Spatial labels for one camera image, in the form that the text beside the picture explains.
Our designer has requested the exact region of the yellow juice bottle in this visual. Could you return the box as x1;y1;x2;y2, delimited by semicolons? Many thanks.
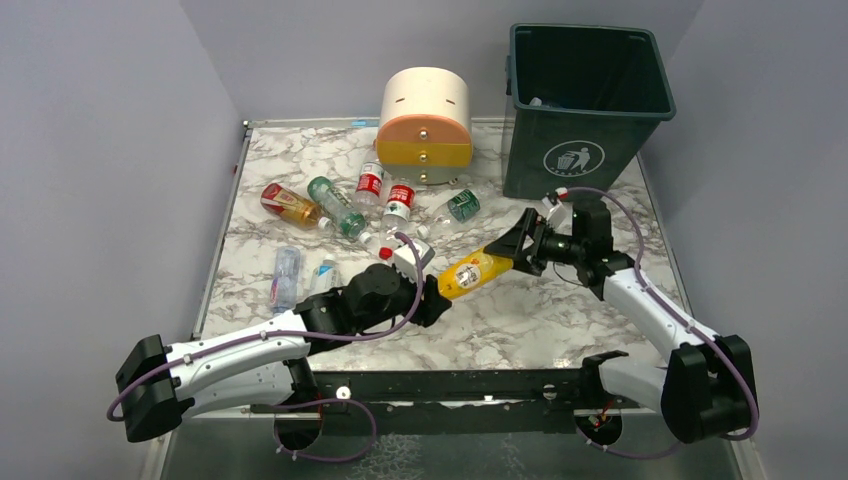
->
437;247;514;300

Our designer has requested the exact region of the clear bottle dark green label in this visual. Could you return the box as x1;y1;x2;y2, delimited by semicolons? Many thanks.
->
416;189;481;239

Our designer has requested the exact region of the crushed clear bottle pink label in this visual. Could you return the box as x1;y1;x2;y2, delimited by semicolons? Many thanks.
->
270;246;302;314

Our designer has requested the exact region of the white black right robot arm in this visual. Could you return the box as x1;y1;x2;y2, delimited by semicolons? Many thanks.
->
484;195;759;444

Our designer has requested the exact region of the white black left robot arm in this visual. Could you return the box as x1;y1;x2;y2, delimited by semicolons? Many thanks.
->
106;264;452;443

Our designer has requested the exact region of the dark green plastic bin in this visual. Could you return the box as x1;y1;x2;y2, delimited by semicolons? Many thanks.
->
502;23;676;200

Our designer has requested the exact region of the clear bottle red label right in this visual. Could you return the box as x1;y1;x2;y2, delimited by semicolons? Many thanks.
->
378;178;416;260

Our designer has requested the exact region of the clear bottle red label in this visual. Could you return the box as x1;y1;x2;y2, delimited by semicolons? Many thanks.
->
353;160;385;208
378;178;416;260

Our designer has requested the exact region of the clear bottle red label left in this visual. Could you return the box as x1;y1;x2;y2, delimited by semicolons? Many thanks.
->
353;160;385;208

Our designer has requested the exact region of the green tinted water bottle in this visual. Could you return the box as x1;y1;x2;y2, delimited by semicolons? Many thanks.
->
307;176;373;244

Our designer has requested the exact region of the cream orange yellow drawer unit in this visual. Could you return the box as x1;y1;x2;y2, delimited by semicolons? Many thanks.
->
374;67;473;185

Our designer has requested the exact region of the red label amber tea bottle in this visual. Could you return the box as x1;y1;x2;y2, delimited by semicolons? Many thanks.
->
260;183;332;230

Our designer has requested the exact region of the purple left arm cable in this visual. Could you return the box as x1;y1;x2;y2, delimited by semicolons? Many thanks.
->
106;231;425;423

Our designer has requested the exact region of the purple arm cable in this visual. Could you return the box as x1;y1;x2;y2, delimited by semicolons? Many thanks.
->
106;231;425;423
563;187;761;443

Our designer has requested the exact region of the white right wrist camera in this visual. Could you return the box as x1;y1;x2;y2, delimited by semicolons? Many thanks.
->
542;187;571;230

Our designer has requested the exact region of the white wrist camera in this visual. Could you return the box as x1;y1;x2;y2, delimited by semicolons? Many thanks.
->
391;239;435;282
542;187;571;230

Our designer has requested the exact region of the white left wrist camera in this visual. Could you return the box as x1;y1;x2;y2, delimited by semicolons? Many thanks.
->
391;239;435;282

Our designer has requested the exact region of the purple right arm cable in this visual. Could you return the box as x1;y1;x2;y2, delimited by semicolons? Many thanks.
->
563;187;761;443

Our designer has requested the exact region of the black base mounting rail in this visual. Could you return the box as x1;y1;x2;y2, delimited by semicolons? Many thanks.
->
249;368;637;436

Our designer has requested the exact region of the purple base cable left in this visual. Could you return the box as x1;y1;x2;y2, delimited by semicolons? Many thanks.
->
272;396;377;464

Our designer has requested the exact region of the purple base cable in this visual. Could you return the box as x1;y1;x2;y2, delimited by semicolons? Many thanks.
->
272;396;377;464
573;407;690;461

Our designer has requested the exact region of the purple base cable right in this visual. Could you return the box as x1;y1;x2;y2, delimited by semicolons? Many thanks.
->
573;407;690;461

